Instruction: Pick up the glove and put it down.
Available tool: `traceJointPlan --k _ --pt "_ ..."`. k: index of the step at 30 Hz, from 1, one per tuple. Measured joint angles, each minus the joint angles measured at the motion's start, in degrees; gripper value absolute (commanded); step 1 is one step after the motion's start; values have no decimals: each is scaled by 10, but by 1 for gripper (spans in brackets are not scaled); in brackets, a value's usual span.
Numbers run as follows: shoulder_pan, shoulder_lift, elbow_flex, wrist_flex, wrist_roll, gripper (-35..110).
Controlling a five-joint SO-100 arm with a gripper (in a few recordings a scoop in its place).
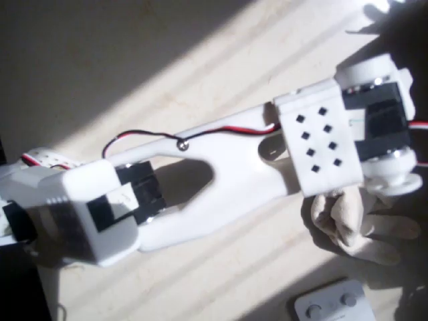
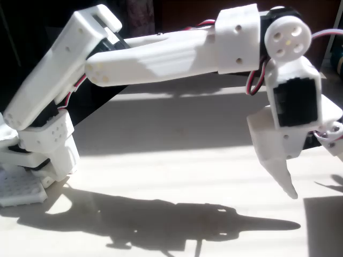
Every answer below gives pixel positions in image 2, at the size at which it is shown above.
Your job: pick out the dark brown wooden cabinet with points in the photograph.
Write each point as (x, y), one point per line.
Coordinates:
(182, 16)

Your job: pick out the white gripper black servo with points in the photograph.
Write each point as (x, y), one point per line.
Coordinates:
(278, 155)

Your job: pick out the white perforated base plate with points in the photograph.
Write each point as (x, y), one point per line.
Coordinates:
(18, 190)

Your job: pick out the floral patterned curtain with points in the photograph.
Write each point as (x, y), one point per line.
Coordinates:
(140, 13)

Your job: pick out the white door frame strip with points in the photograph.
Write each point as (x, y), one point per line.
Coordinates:
(335, 18)

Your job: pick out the teal round object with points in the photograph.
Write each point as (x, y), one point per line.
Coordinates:
(337, 60)

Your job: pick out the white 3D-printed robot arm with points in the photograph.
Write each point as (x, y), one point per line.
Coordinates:
(160, 59)

